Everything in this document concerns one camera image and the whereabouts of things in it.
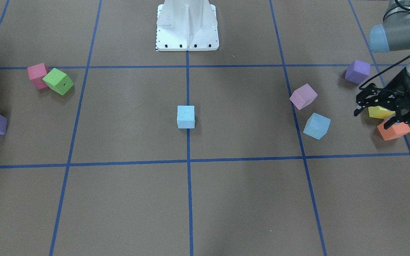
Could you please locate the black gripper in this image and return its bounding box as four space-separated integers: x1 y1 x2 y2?
354 68 410 130

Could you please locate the light blue foam block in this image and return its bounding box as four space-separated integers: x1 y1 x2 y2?
303 112 331 140
176 105 196 129

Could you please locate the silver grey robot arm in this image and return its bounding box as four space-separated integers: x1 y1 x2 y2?
354 0 410 129

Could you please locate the yellow foam block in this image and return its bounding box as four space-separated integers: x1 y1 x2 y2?
368 106 395 120

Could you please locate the orange foam block near bin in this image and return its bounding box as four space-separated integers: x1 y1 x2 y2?
377 119 410 141

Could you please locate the dark purple foam block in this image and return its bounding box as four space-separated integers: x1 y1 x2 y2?
345 60 371 84

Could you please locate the light purple foam block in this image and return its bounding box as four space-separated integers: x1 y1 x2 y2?
289 83 318 110

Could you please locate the green foam block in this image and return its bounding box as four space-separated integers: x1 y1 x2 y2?
42 68 74 96

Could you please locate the pink foam block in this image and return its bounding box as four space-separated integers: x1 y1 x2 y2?
27 63 50 90

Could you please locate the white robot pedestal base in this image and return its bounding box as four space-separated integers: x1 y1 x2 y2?
155 0 220 52

